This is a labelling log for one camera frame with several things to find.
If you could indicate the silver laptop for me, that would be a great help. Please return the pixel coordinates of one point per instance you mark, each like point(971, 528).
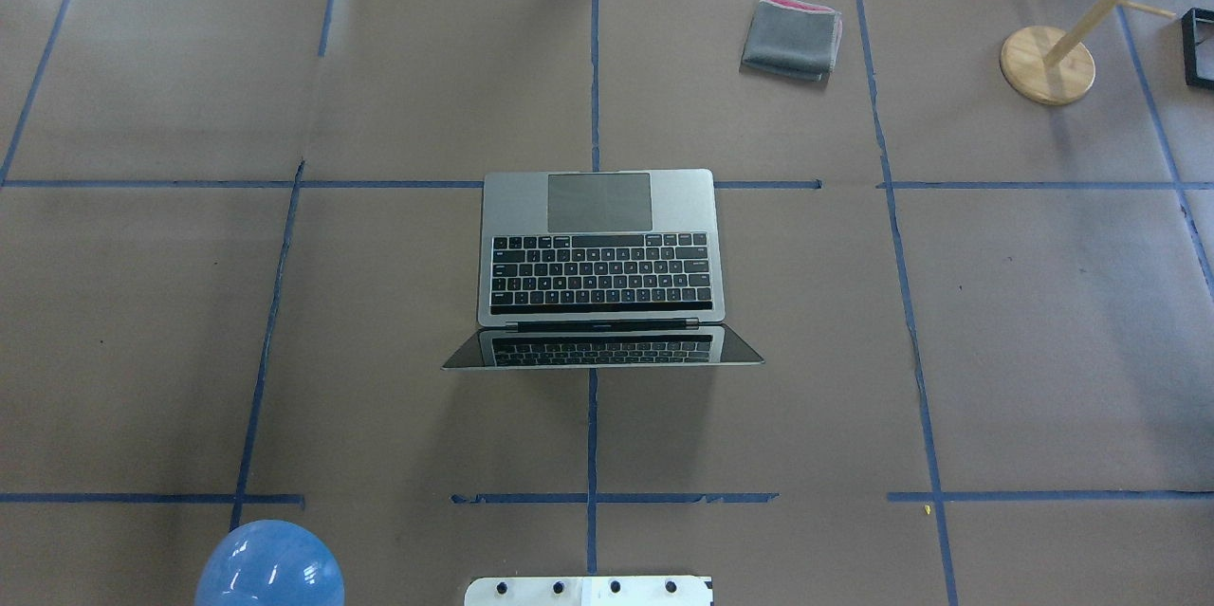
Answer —
point(601, 270)

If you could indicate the blue desk lamp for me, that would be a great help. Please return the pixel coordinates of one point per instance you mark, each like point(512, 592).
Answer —
point(271, 562)

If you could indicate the folded grey cloth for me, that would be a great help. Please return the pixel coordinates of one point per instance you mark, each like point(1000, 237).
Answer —
point(793, 38)

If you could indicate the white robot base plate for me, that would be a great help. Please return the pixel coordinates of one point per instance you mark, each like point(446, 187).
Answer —
point(591, 590)

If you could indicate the wooden mug tree stand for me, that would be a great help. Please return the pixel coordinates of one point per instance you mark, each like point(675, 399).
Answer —
point(1052, 66)

